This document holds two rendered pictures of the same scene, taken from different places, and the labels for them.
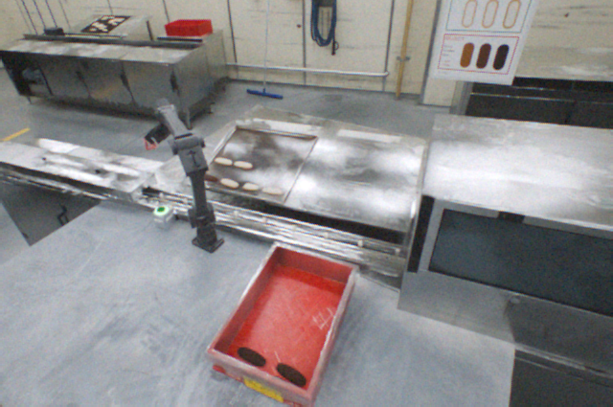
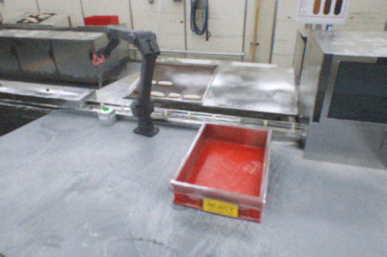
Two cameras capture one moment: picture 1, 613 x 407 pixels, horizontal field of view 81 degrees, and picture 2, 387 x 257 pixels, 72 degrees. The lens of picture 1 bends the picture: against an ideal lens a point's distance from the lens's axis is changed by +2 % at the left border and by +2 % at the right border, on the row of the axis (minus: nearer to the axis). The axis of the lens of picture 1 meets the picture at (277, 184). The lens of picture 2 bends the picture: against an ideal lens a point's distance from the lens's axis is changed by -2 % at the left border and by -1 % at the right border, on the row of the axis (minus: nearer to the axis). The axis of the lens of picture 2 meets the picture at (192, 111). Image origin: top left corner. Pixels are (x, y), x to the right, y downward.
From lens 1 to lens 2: 0.47 m
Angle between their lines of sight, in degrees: 13
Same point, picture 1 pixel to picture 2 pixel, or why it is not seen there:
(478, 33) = not seen: outside the picture
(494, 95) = not seen: hidden behind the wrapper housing
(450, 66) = (307, 14)
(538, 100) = not seen: hidden behind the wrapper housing
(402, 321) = (309, 165)
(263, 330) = (207, 177)
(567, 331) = not seen: outside the picture
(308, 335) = (243, 177)
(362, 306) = (277, 159)
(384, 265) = (287, 133)
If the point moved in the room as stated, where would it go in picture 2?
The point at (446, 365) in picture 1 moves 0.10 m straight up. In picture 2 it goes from (348, 185) to (354, 165)
